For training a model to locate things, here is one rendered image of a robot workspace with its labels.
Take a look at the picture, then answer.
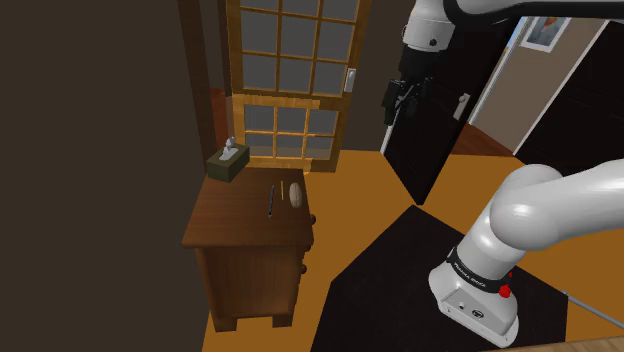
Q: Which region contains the black door with grey handle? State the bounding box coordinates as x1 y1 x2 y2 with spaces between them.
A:
379 19 521 206

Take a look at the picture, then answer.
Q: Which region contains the dark robot stand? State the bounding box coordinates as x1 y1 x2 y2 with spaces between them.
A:
310 204 570 352

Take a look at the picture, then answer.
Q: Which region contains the white framed wall picture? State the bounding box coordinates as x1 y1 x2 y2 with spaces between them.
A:
518 16 573 54

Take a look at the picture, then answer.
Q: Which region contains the wooden door with glass panes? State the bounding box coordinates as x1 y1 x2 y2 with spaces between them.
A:
224 0 374 175

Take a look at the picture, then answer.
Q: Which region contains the brown wooden nightstand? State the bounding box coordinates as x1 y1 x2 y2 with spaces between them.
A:
181 165 318 334

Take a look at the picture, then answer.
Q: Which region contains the beige oval stone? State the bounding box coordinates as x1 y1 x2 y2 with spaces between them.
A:
288 182 305 210

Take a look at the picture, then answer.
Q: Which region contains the grey rod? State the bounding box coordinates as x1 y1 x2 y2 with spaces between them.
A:
559 290 624 331

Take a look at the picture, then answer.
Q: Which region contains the olive green tissue box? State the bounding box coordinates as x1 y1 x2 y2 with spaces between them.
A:
205 136 252 184

